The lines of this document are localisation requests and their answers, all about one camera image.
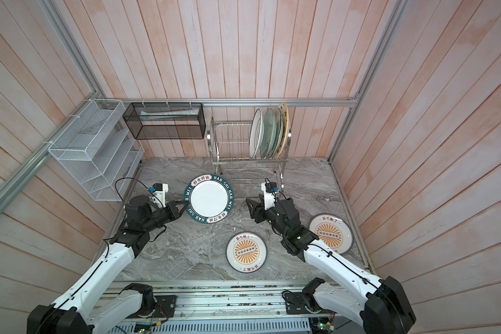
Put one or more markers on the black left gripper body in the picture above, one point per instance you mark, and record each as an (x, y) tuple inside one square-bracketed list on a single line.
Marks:
[(163, 216)]

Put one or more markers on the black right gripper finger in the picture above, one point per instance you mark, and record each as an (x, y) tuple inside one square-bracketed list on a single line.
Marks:
[(258, 199), (252, 206)]

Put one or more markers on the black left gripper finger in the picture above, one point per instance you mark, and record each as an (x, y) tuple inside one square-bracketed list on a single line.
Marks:
[(181, 202), (183, 208)]

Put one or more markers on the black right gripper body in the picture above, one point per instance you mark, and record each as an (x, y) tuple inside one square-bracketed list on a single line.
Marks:
[(273, 218)]

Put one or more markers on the dark-rim lettered white plate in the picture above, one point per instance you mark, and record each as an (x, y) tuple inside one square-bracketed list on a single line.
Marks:
[(211, 199)]

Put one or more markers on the orange sunburst plate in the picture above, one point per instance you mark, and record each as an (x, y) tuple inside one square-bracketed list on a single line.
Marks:
[(334, 231), (246, 252)]

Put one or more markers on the white plate with flower outline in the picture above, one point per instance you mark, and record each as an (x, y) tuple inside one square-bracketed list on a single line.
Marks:
[(256, 134)]

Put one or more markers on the pale green plate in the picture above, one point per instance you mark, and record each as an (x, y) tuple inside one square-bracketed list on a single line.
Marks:
[(270, 127)]

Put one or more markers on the cream plate with berry sprigs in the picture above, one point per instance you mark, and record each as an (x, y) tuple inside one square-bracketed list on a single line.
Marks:
[(279, 131)]

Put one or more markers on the cat and stars orange-rim plate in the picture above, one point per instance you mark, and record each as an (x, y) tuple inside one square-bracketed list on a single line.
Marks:
[(285, 119)]

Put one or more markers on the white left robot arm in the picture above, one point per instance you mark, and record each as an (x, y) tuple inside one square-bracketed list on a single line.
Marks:
[(74, 311)]

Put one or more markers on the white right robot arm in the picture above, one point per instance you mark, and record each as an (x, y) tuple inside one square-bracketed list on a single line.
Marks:
[(377, 305)]

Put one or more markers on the stainless steel dish rack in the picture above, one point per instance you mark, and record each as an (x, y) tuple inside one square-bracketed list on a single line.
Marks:
[(228, 144)]

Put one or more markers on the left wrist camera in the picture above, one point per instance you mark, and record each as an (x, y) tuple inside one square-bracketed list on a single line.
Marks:
[(158, 194)]

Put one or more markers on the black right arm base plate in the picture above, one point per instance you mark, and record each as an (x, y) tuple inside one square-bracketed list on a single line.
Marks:
[(299, 303)]

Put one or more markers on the black mesh wall basket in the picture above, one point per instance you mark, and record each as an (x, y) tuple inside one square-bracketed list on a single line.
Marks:
[(165, 120)]

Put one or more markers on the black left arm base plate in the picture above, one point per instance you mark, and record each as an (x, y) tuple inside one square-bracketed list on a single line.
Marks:
[(164, 306)]

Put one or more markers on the white wire mesh shelf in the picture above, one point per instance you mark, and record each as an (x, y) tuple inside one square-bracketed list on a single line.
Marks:
[(98, 154)]

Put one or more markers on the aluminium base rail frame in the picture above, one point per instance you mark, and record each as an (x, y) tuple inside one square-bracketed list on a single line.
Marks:
[(235, 299)]

